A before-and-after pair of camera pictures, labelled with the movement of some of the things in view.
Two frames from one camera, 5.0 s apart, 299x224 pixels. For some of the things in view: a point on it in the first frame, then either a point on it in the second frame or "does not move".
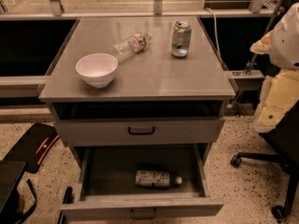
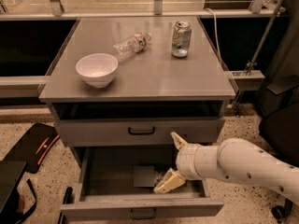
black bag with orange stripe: x=35 y=145 does not move
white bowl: x=97 y=69 does not move
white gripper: x=286 y=44 -> x=186 y=161
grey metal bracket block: x=253 y=81 does not move
